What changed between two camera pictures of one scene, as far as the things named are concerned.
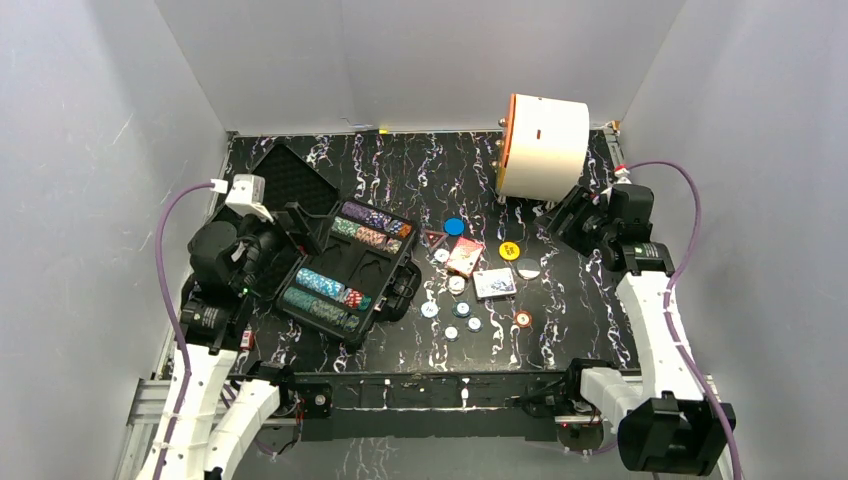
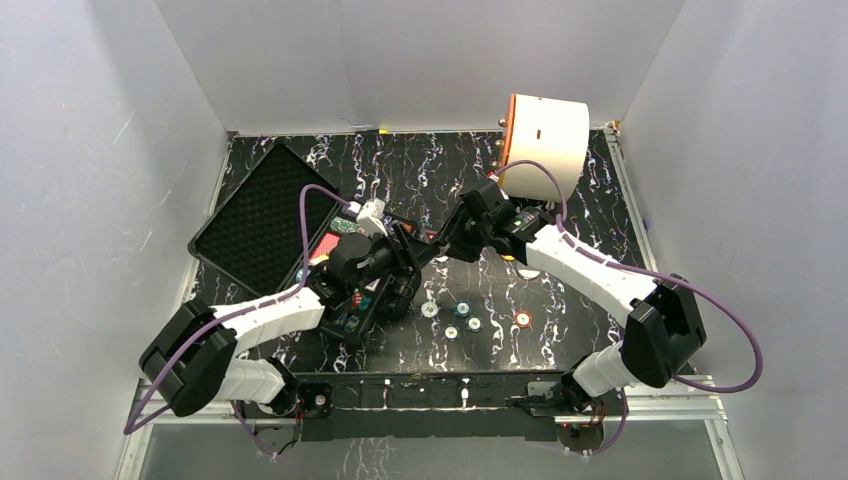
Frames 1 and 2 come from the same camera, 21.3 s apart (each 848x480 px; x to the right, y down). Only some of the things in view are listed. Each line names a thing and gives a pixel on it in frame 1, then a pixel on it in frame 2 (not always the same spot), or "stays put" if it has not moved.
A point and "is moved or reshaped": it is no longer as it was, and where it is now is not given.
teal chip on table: x=461 y=309 stays put
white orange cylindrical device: x=544 y=148 stays put
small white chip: x=451 y=333 stays put
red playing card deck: x=465 y=255 is moved or reshaped
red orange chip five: x=523 y=319 stays put
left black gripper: x=287 y=225 -> x=403 y=255
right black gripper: x=554 y=216 -> x=458 y=247
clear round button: x=528 y=268 stays put
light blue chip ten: x=429 y=310 stays put
